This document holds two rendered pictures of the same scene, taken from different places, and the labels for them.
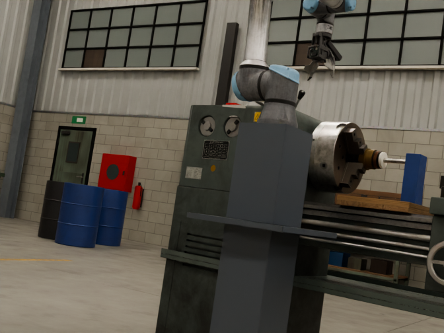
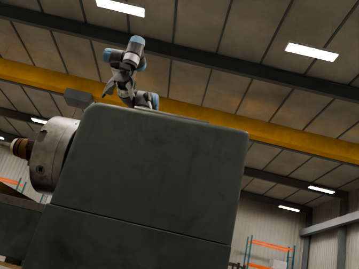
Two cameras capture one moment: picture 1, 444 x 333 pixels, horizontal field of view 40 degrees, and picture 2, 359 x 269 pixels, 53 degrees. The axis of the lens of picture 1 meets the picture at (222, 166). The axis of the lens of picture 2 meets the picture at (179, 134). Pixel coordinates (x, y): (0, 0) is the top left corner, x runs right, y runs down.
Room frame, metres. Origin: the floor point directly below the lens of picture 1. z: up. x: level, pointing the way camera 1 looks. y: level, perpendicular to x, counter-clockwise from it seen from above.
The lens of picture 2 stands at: (4.08, -0.87, 0.72)
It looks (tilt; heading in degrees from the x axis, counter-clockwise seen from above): 22 degrees up; 149
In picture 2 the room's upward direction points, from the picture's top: 14 degrees clockwise
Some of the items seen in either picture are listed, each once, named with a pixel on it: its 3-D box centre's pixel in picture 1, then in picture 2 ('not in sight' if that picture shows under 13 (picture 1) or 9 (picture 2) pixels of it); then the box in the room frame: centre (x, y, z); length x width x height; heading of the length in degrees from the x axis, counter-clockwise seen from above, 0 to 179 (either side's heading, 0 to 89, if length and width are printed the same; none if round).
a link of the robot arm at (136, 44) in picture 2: (326, 13); (135, 48); (2.64, -0.36, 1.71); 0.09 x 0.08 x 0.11; 141
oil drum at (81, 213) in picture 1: (79, 215); not in sight; (8.86, 1.95, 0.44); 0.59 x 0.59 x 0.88
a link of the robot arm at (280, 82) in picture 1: (281, 84); not in sight; (2.21, -0.17, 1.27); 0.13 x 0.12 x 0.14; 51
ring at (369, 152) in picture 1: (371, 159); (28, 149); (2.55, -0.63, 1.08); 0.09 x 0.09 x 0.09; 52
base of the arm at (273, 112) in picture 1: (278, 115); not in sight; (2.20, -0.18, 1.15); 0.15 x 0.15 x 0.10
